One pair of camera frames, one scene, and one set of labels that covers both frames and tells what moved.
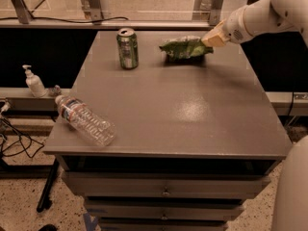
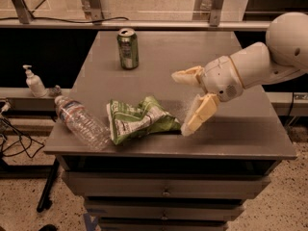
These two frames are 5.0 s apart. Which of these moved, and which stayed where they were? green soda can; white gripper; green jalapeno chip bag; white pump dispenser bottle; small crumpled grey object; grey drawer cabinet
Moved: white gripper; green jalapeno chip bag
Stayed: white pump dispenser bottle; small crumpled grey object; green soda can; grey drawer cabinet
